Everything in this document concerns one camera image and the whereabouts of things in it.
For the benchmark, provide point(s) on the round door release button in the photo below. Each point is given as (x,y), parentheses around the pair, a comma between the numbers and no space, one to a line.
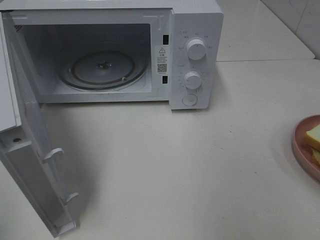
(189,100)

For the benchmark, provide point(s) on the white microwave door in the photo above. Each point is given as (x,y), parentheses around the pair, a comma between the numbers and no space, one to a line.
(25,147)

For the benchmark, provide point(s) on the pink round plate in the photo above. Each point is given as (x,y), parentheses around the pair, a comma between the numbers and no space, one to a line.
(301,149)

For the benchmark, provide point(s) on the lower white timer knob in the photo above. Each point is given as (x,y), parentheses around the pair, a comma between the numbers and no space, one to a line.
(192,80)

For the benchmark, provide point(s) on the white warning label sticker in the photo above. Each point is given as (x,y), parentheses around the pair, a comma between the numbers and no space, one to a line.
(162,53)

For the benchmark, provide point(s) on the glass microwave turntable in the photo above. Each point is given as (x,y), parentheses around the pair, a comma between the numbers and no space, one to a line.
(103,70)

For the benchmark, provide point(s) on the upper white control knob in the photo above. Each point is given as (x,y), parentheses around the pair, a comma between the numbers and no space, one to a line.
(196,48)

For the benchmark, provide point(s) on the white microwave oven body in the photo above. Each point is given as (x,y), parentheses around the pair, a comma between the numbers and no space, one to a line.
(55,31)

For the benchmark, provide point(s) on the top bread slice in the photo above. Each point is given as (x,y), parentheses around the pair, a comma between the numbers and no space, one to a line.
(312,137)

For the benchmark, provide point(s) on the bread slice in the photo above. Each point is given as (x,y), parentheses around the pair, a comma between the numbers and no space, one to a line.
(315,158)
(312,137)

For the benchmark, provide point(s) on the bottom bread slice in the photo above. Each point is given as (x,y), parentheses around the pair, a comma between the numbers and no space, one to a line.
(315,158)

